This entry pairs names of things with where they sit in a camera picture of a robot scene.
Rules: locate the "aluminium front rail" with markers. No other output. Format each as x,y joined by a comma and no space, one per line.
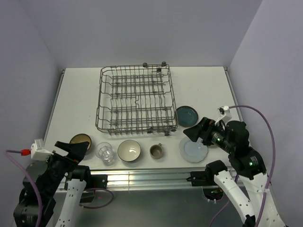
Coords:
147,180

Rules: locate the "teal white-dotted bowl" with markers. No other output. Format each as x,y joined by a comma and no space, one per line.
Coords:
129,150

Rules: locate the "teal glazed saucer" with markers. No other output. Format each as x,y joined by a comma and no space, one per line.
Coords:
187,116

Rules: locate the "grey wire dish rack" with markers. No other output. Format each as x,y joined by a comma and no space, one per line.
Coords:
136,99

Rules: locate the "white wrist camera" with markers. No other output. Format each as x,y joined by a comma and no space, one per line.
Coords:
225,115
38,151

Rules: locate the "light blue scalloped plate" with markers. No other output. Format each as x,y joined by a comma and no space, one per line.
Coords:
192,152

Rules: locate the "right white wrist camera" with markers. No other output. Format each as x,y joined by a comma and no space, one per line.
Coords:
225,115

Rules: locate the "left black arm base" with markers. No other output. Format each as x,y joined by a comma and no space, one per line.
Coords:
96,181

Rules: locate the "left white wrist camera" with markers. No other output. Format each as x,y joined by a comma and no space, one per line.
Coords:
38,151

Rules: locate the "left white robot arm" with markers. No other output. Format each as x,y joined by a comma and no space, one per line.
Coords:
42,179

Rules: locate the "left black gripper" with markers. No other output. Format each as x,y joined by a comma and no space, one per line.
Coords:
76,152

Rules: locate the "clear drinking glass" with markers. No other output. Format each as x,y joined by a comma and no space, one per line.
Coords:
104,151

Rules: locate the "dark patterned bowl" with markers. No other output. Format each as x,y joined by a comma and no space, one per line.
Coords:
82,137

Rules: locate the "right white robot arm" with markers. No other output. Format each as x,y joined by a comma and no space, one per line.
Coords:
256,208

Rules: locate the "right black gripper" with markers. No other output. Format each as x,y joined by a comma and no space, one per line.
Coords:
207,125

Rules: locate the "grey ceramic mug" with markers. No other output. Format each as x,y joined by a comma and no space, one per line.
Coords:
156,151

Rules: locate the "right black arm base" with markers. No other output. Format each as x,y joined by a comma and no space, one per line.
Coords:
199,178

